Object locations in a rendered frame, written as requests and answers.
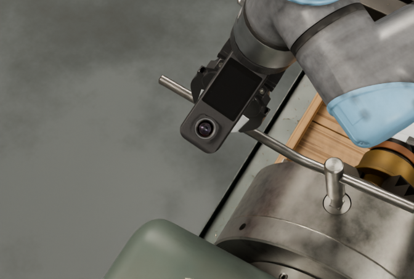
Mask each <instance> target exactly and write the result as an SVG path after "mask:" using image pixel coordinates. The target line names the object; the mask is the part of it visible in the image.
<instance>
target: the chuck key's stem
mask: <svg viewBox="0 0 414 279"><path fill-rule="evenodd" d="M324 170H325V182H326V189H327V195H328V197H329V198H330V199H331V203H330V206H331V207H333V208H336V209H338V210H340V209H341V207H342V205H343V204H344V201H343V197H344V196H345V193H346V190H345V184H342V183H341V182H339V180H340V178H341V177H342V176H343V174H344V164H343V161H342V160H341V159H339V158H337V157H331V158H329V159H327V160H326V161H325V163H324Z"/></svg>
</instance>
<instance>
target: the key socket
mask: <svg viewBox="0 0 414 279"><path fill-rule="evenodd" d="M343 201H344V204H343V205H342V207H341V209H340V210H338V209H336V208H333V207H331V206H330V203H331V199H330V198H329V197H328V196H326V197H325V199H324V201H323V207H324V209H325V210H326V212H328V213H330V214H332V215H336V216H338V215H342V214H345V213H347V212H348V210H350V208H351V200H350V198H349V197H348V196H347V195H346V194H345V196H344V197H343Z"/></svg>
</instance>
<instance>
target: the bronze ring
mask: <svg viewBox="0 0 414 279"><path fill-rule="evenodd" d="M355 168H357V169H358V170H360V171H362V175H361V177H360V178H361V179H364V180H366V181H369V182H371V183H373V184H375V185H377V186H379V187H381V186H382V184H383V182H384V180H385V178H387V177H391V176H398V175H401V176H402V177H403V178H404V179H405V180H406V181H407V182H408V183H410V184H411V185H412V186H413V187H414V148H413V147H412V146H410V145H409V144H407V143H405V142H403V141H401V140H399V139H395V138H392V137H391V138H389V139H388V140H386V141H384V142H382V143H380V144H378V145H375V146H374V147H371V149H370V150H369V151H367V152H366V153H365V154H364V155H363V157H362V159H361V160H360V163H359V164H358V165H357V166H355Z"/></svg>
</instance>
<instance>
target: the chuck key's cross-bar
mask: <svg viewBox="0 0 414 279"><path fill-rule="evenodd" d="M158 83H159V84H161V85H162V86H164V87H166V88H168V89H169V90H171V91H173V92H175V93H176V94H178V95H180V96H181V97H183V98H185V99H187V100H188V101H190V102H192V103H194V102H193V97H192V92H191V90H189V89H187V88H186V87H184V86H182V85H180V84H179V83H177V82H175V81H173V80H172V79H170V78H168V77H167V76H165V75H162V76H160V78H159V80H158ZM194 104H195V103H194ZM244 133H245V134H247V135H248V136H250V137H252V138H254V139H255V140H257V141H259V142H260V143H262V144H264V145H266V146H267V147H269V148H271V149H273V150H274V151H276V152H278V153H279V154H281V155H283V156H285V157H286V158H288V159H289V160H291V161H293V162H295V163H297V164H299V165H301V166H303V167H305V168H308V169H310V170H312V171H315V172H317V173H319V174H322V175H325V170H324V164H323V163H320V162H318V161H316V160H313V159H311V158H308V157H306V156H304V155H302V154H300V153H298V152H296V151H294V150H293V149H291V148H290V147H287V146H286V145H284V144H282V143H281V142H279V141H277V140H275V139H274V138H272V137H271V136H269V135H267V134H265V133H263V132H262V131H260V130H259V129H255V130H252V131H246V132H244ZM339 182H341V183H342V184H345V185H347V186H350V187H352V188H354V189H356V190H359V191H361V192H364V193H366V194H368V195H371V196H373V197H375V198H377V199H380V200H382V201H385V202H387V203H389V204H392V205H394V206H397V207H398V208H400V209H403V210H405V211H408V212H410V213H414V202H412V201H410V200H407V199H405V198H402V197H401V196H398V195H395V194H393V193H391V192H389V191H386V190H384V189H382V188H379V187H377V186H374V185H372V184H369V183H368V182H365V181H363V180H360V179H358V178H356V177H353V176H350V175H349V174H346V173H344V174H343V176H342V177H341V178H340V180H339Z"/></svg>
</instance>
